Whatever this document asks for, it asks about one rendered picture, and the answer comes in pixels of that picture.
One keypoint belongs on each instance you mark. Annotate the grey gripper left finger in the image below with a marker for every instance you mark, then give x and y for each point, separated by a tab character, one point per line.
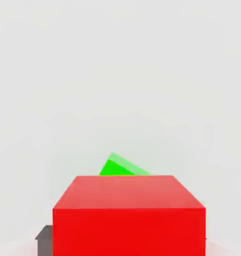
44	243

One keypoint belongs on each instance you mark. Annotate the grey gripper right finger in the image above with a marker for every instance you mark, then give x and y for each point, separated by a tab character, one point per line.
210	250

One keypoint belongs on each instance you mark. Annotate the small red cube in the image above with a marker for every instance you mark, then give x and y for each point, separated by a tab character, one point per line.
128	226

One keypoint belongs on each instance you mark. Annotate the small green cube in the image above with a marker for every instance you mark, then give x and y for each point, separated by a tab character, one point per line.
116	169

